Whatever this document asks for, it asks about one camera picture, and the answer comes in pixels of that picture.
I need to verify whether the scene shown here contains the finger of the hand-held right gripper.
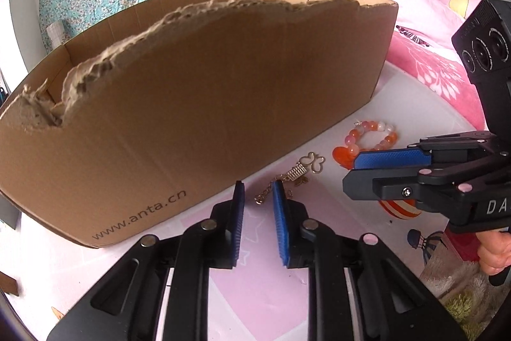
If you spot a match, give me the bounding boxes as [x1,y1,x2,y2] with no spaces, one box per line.
[353,131,496,171]
[342,167,476,222]

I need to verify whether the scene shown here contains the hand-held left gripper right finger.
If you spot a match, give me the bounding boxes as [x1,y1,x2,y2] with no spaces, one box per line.
[271,179,468,341]

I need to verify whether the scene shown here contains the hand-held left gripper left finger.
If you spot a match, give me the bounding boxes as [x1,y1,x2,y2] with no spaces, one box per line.
[46,181,246,341]

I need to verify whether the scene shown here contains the orange white bead bracelet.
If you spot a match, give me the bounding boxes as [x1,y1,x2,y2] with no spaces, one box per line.
[332,119,399,171]

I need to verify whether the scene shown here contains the gold chain bracelet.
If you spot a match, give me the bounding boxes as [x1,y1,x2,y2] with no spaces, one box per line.
[254,164,310,206]

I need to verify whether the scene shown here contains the torn brown cardboard box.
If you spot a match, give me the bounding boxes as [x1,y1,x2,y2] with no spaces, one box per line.
[0,0,399,249]

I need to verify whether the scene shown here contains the person's right hand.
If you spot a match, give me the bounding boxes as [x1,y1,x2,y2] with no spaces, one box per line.
[477,231,511,274]

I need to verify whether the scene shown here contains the pink printed blanket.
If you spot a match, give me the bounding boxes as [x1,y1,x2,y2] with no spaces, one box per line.
[331,0,485,132]

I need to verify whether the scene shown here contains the person's red clothing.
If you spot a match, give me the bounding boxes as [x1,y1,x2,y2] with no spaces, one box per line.
[443,227,480,262]

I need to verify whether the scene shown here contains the grey cabinet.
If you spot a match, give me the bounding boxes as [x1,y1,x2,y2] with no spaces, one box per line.
[0,191,19,230]

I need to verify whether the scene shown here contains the small brown box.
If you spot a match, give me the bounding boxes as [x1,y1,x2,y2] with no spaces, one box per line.
[0,271,20,297]

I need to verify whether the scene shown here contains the rolled white paper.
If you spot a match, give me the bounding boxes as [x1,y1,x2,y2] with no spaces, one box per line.
[46,21,66,50]

